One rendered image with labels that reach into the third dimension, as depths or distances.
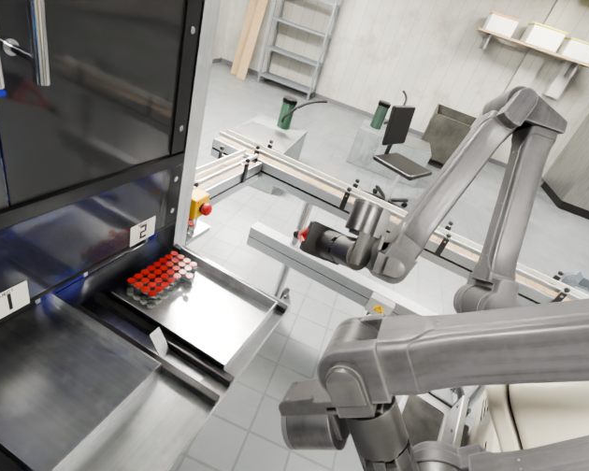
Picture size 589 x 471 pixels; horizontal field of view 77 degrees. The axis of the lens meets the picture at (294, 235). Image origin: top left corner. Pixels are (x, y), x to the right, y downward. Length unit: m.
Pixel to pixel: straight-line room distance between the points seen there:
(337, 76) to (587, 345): 7.70
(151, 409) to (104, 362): 0.15
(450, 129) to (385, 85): 2.16
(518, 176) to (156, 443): 0.84
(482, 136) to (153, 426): 0.83
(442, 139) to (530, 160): 5.33
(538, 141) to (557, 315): 0.53
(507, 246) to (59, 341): 0.94
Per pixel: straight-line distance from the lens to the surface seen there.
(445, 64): 7.82
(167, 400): 0.87
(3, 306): 0.87
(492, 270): 0.78
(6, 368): 0.95
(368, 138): 4.92
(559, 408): 0.53
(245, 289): 1.09
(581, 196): 7.26
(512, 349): 0.36
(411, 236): 0.70
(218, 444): 1.83
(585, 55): 7.72
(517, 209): 0.81
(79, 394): 0.89
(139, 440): 0.84
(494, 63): 7.92
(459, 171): 0.75
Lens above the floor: 1.63
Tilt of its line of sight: 32 degrees down
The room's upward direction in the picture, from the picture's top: 19 degrees clockwise
